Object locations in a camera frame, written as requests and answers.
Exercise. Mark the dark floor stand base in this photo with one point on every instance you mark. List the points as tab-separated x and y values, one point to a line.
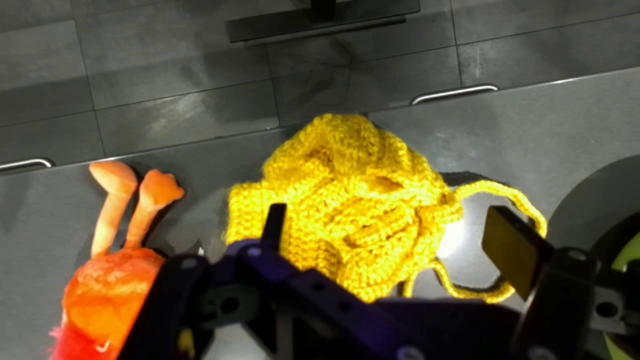
313	22

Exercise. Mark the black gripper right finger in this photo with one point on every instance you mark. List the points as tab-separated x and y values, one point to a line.
513	250

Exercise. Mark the orange plush toy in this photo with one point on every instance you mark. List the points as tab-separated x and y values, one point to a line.
106	292

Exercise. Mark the yellow knitted bag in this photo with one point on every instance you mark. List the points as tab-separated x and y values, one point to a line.
347	192

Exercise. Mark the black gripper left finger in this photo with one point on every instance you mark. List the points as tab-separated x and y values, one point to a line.
275	231

